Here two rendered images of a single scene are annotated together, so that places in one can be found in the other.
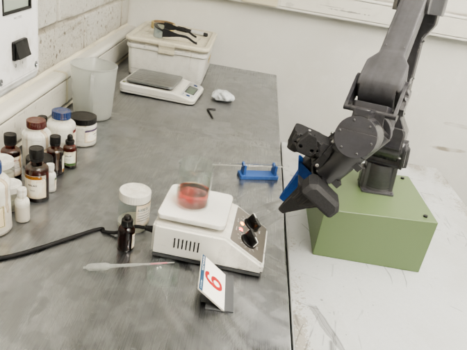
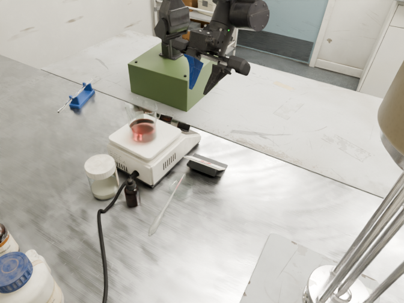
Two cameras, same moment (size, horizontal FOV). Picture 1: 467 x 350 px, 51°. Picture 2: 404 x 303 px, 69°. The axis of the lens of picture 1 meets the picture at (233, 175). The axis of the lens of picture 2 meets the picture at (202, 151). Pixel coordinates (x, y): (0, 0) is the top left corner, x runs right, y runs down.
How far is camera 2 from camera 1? 62 cm
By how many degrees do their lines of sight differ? 53
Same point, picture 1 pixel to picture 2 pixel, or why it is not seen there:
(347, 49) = not seen: outside the picture
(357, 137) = (260, 15)
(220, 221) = (175, 130)
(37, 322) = (204, 279)
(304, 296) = (223, 130)
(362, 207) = not seen: hidden behind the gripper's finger
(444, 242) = not seen: hidden behind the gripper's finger
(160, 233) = (156, 169)
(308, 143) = (220, 38)
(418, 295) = (235, 92)
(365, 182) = (171, 53)
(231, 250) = (189, 140)
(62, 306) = (191, 258)
